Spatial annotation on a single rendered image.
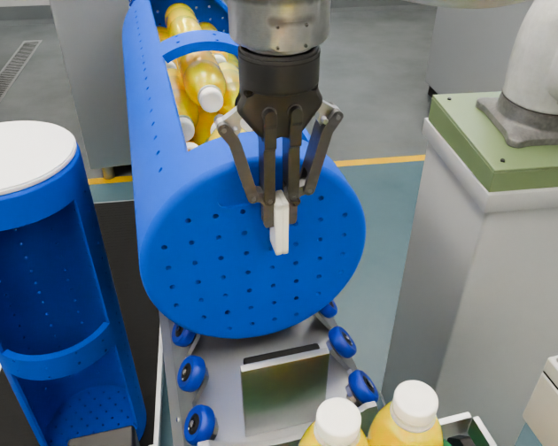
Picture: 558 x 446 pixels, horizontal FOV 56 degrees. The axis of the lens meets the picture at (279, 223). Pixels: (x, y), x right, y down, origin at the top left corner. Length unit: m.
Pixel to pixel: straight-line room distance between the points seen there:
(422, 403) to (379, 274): 1.80
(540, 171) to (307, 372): 0.60
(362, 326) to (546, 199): 1.16
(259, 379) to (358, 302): 1.58
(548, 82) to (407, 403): 0.70
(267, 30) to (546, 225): 0.80
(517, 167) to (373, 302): 1.27
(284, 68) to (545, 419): 0.44
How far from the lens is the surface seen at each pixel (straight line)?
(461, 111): 1.16
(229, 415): 0.71
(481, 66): 3.27
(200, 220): 0.60
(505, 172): 1.00
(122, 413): 1.69
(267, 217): 0.58
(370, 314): 2.12
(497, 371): 1.43
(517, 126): 1.10
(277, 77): 0.48
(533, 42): 1.06
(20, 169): 1.04
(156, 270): 0.64
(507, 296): 1.23
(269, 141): 0.52
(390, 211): 2.68
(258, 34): 0.46
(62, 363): 1.26
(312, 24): 0.47
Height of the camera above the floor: 1.52
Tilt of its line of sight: 37 degrees down
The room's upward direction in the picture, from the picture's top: straight up
